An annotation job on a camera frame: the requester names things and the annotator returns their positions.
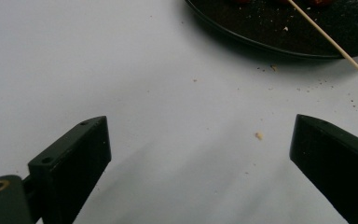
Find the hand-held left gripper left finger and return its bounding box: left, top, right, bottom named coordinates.
left=27, top=115, right=113, bottom=224

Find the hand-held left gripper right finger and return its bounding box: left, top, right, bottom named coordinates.
left=289, top=113, right=358, bottom=224

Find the thin wooden skewer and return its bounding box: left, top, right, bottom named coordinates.
left=286, top=0, right=358, bottom=72

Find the black round plate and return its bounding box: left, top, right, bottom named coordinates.
left=185, top=0, right=358, bottom=60

